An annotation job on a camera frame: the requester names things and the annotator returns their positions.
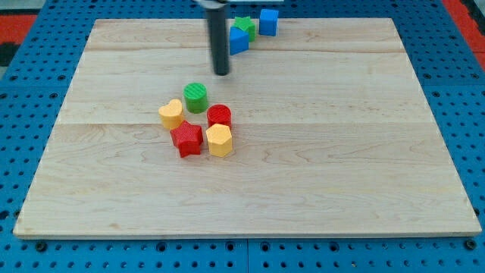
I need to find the light wooden board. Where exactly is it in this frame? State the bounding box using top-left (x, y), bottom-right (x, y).
top-left (14, 18), bottom-right (481, 240)

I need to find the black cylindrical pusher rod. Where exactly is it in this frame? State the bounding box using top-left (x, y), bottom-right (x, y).
top-left (205, 5), bottom-right (230, 76)

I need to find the blue triangle block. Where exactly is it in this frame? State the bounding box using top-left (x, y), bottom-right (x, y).
top-left (230, 27), bottom-right (249, 55)

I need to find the green star block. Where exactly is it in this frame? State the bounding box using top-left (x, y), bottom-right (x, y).
top-left (233, 16), bottom-right (256, 42)

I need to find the red star block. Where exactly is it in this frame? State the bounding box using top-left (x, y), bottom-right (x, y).
top-left (170, 121), bottom-right (203, 158)

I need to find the blue cube block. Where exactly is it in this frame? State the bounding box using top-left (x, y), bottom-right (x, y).
top-left (258, 9), bottom-right (279, 36)

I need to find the green cylinder block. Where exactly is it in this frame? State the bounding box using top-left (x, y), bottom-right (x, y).
top-left (183, 83), bottom-right (208, 114)

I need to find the yellow heart block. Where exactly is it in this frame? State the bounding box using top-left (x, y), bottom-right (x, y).
top-left (158, 99), bottom-right (185, 130)

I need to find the red cylinder block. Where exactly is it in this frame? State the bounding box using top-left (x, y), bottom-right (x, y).
top-left (206, 104), bottom-right (232, 128)

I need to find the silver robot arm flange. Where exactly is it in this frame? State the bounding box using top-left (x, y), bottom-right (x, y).
top-left (194, 0), bottom-right (284, 9)

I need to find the yellow hexagon block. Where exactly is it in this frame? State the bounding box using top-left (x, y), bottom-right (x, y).
top-left (205, 124), bottom-right (233, 157)

